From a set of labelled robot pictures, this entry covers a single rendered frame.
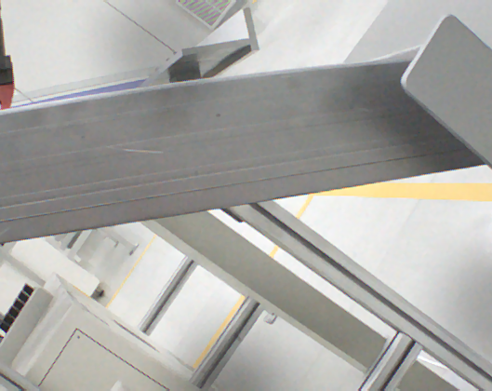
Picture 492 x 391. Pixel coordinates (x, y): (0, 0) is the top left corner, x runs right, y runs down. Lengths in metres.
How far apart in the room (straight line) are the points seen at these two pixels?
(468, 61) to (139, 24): 8.34
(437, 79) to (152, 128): 0.14
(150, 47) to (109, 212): 8.31
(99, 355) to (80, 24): 6.92
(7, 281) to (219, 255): 4.14
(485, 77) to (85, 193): 0.20
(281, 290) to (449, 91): 0.99
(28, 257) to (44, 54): 3.52
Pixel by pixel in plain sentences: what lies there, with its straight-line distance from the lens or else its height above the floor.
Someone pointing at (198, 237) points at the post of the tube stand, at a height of 0.59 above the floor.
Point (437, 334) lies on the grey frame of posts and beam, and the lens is 1.28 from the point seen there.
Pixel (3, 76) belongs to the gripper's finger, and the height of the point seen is 0.94.
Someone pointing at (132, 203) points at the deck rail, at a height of 0.82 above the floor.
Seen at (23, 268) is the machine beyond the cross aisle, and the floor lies 0.50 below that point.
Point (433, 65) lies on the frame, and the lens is 0.43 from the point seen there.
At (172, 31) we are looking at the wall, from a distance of 8.79.
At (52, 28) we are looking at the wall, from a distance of 8.65.
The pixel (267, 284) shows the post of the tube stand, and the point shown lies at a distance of 1.39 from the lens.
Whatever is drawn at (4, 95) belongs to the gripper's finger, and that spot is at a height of 0.93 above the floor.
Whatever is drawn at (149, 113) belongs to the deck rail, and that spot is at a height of 0.84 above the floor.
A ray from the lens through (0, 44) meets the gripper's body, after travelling 0.91.
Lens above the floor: 0.88
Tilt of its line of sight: 13 degrees down
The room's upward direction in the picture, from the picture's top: 54 degrees counter-clockwise
